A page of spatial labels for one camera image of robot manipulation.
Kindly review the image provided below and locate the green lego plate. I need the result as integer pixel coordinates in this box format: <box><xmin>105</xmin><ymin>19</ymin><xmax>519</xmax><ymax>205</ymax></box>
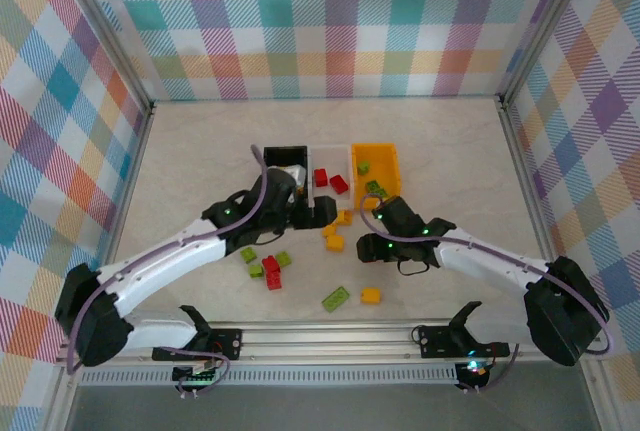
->
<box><xmin>321</xmin><ymin>284</ymin><xmax>351</xmax><ymax>312</ymax></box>

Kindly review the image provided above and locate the yellow plastic bin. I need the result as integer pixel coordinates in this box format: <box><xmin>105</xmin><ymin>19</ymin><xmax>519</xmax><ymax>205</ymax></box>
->
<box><xmin>349</xmin><ymin>141</ymin><xmax>404</xmax><ymax>202</ymax></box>

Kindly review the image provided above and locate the black plastic bin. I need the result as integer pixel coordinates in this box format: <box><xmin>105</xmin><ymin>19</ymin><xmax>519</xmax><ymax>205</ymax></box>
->
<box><xmin>262</xmin><ymin>144</ymin><xmax>311</xmax><ymax>212</ymax></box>

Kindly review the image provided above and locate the white plastic bin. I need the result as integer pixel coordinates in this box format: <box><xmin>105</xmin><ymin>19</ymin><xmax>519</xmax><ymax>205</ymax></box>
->
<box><xmin>305</xmin><ymin>143</ymin><xmax>357</xmax><ymax>212</ymax></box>

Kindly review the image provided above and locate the aluminium base beam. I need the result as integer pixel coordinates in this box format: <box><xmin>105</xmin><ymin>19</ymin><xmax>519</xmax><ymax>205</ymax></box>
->
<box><xmin>53</xmin><ymin>319</ymin><xmax>609</xmax><ymax>365</ymax></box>

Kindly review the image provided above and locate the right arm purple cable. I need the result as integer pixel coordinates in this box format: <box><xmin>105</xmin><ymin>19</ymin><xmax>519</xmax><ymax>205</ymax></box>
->
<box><xmin>359</xmin><ymin>192</ymin><xmax>612</xmax><ymax>395</ymax></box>

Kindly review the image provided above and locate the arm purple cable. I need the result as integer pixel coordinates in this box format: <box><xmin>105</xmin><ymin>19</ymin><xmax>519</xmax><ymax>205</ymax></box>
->
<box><xmin>359</xmin><ymin>192</ymin><xmax>612</xmax><ymax>395</ymax></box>
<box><xmin>63</xmin><ymin>144</ymin><xmax>269</xmax><ymax>397</ymax></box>

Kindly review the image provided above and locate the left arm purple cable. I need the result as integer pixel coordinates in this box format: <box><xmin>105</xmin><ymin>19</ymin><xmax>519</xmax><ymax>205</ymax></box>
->
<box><xmin>63</xmin><ymin>144</ymin><xmax>269</xmax><ymax>397</ymax></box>

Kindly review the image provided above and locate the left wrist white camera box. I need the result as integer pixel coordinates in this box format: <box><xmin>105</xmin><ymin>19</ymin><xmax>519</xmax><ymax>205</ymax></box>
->
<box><xmin>279</xmin><ymin>163</ymin><xmax>307</xmax><ymax>192</ymax></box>

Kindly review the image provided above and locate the aluminium table side rail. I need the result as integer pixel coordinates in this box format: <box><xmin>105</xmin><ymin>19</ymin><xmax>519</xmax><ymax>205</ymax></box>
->
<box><xmin>497</xmin><ymin>98</ymin><xmax>576</xmax><ymax>322</ymax></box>
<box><xmin>84</xmin><ymin>103</ymin><xmax>157</xmax><ymax>327</ymax></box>

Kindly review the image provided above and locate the grey slotted cable duct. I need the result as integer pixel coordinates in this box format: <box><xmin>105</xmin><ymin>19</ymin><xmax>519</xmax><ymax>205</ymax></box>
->
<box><xmin>79</xmin><ymin>368</ymin><xmax>459</xmax><ymax>386</ymax></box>

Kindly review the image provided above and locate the aluminium frame post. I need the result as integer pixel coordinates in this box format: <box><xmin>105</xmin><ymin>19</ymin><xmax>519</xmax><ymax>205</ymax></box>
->
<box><xmin>497</xmin><ymin>0</ymin><xmax>601</xmax><ymax>107</ymax></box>
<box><xmin>52</xmin><ymin>0</ymin><xmax>156</xmax><ymax>112</ymax></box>

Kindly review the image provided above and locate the aluminium frame leg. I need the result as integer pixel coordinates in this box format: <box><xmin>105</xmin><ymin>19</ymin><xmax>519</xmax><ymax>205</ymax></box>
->
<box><xmin>42</xmin><ymin>363</ymin><xmax>84</xmax><ymax>431</ymax></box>
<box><xmin>579</xmin><ymin>358</ymin><xmax>619</xmax><ymax>431</ymax></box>

